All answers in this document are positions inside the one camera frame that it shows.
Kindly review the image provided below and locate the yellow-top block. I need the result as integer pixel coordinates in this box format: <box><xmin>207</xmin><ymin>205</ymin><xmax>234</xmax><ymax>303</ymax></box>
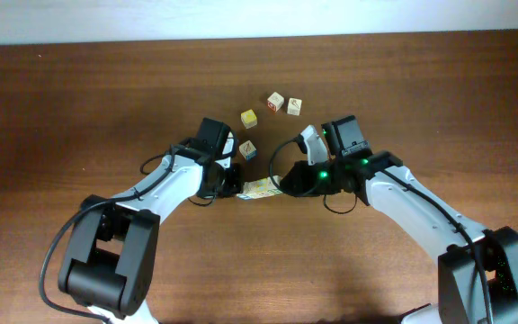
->
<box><xmin>240</xmin><ymin>109</ymin><xmax>258</xmax><ymax>129</ymax></box>

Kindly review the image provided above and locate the plain block far right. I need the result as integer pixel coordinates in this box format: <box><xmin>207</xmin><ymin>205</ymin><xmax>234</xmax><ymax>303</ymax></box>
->
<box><xmin>287</xmin><ymin>98</ymin><xmax>302</xmax><ymax>116</ymax></box>

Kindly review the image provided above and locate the yellow block front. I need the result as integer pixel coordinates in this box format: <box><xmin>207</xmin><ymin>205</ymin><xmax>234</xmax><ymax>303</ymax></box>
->
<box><xmin>264</xmin><ymin>177</ymin><xmax>277</xmax><ymax>196</ymax></box>

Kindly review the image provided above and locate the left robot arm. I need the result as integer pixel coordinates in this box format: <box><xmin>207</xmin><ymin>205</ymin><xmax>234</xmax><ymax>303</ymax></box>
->
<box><xmin>58</xmin><ymin>118</ymin><xmax>242</xmax><ymax>323</ymax></box>

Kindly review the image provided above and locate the plain drawing block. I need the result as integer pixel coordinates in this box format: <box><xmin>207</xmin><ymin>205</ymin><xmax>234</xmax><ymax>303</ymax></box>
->
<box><xmin>251</xmin><ymin>178</ymin><xmax>269</xmax><ymax>199</ymax></box>

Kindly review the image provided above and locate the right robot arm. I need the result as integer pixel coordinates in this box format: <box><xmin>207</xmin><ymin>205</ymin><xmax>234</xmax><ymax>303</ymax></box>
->
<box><xmin>276</xmin><ymin>115</ymin><xmax>518</xmax><ymax>323</ymax></box>

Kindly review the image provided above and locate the red-edged block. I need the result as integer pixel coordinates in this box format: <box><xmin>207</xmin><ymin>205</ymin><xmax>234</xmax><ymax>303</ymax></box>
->
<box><xmin>267</xmin><ymin>92</ymin><xmax>285</xmax><ymax>113</ymax></box>
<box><xmin>237</xmin><ymin>182</ymin><xmax>255</xmax><ymax>200</ymax></box>

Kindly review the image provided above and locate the blue-edged leaf block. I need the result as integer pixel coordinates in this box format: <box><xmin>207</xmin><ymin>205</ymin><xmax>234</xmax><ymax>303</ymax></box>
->
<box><xmin>239</xmin><ymin>140</ymin><xmax>257</xmax><ymax>161</ymax></box>

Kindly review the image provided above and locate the green letter N block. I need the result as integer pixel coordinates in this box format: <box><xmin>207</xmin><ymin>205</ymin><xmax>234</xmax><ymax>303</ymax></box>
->
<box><xmin>273</xmin><ymin>175</ymin><xmax>282</xmax><ymax>194</ymax></box>

